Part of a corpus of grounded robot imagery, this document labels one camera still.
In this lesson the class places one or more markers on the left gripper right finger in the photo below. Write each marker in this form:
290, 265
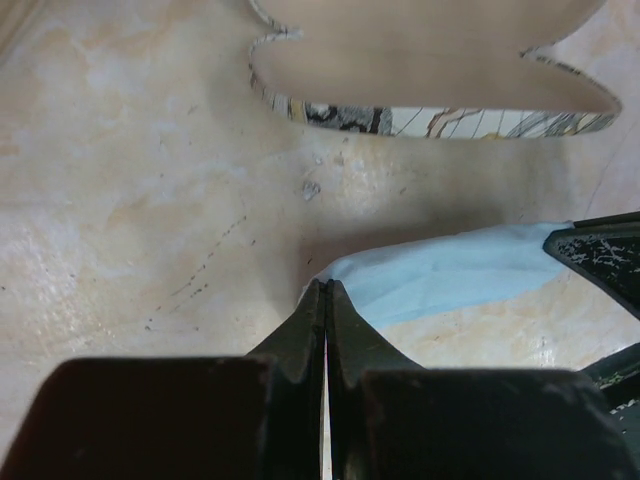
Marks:
391, 418

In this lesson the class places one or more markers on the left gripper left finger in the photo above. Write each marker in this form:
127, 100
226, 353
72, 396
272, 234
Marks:
256, 416

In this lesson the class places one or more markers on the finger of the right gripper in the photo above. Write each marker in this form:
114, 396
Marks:
604, 251

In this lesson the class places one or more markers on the grey patterned glasses case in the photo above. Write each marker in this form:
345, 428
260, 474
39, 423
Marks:
428, 69

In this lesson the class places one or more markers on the narrow blue cleaning cloth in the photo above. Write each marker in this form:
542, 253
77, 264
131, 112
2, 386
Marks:
404, 282

